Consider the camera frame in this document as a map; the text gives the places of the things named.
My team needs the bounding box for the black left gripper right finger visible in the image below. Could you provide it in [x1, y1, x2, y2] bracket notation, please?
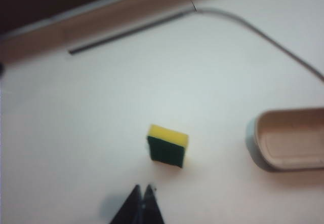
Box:
[142, 184, 166, 224]

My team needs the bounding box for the beige paper lunch box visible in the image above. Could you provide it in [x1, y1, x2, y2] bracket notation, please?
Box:
[245, 107, 324, 173]

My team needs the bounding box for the thick gray cable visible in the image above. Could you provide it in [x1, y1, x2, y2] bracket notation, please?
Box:
[194, 7, 324, 82]

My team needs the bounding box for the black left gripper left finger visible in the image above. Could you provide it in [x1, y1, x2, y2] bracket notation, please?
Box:
[109, 184, 142, 224]

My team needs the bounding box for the yellow and green cleaning sponge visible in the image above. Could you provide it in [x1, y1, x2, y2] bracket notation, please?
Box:
[146, 124, 190, 169]

